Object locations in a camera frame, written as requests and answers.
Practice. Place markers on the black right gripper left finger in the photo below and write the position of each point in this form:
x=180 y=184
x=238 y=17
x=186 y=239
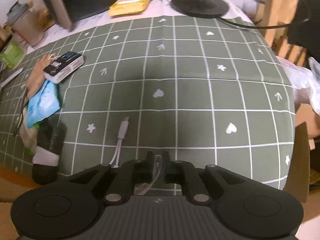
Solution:
x=128 y=175

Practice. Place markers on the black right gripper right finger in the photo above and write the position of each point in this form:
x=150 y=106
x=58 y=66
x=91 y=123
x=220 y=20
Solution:
x=187 y=176

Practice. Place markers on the black sock with white band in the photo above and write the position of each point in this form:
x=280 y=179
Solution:
x=50 y=139

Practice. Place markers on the green checked tablecloth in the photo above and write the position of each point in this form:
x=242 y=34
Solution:
x=204 y=91

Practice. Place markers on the green white packet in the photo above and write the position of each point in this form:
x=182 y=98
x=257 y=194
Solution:
x=29 y=137

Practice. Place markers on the blue tissue pack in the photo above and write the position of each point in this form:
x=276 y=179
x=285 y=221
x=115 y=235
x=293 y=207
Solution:
x=43 y=104

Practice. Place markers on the black white small box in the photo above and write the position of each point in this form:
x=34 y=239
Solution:
x=63 y=66

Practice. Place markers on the white plastic bag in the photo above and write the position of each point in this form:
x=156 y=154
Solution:
x=304 y=81

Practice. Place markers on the white phone gimbal tripod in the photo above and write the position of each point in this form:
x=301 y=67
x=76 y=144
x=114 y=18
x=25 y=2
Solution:
x=11 y=77

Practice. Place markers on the black round kettle base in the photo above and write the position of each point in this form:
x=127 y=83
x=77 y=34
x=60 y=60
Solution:
x=201 y=8

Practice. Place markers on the green label jar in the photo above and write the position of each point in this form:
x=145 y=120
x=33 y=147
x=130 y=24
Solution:
x=12 y=55

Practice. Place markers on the yellow wet wipes pack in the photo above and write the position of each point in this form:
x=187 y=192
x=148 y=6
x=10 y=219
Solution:
x=127 y=7

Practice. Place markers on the wooden chair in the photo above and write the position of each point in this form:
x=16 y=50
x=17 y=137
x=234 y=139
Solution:
x=279 y=13

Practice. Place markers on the black bag on chair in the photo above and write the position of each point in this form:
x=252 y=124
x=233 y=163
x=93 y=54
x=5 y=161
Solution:
x=306 y=34

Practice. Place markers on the grey lid shaker bottle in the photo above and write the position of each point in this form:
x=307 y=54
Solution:
x=25 y=21

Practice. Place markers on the tan drawstring pouch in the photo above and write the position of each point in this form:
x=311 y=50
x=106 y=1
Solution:
x=36 y=78

